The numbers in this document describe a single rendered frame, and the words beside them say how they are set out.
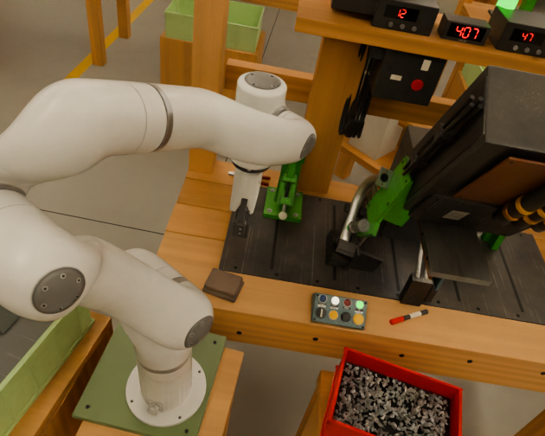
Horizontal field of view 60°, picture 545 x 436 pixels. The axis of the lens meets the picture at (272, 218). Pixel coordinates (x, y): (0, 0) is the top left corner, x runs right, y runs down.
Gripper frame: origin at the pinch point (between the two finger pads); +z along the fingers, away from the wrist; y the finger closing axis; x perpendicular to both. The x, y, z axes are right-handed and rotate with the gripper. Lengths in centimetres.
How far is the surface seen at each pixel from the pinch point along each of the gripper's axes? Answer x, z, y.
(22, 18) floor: -246, 131, -356
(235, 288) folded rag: 0.3, 37.1, -10.5
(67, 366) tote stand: -39, 51, 13
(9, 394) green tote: -44, 39, 28
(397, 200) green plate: 39.5, 9.9, -28.0
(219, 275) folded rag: -5.0, 37.1, -14.1
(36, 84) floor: -183, 131, -247
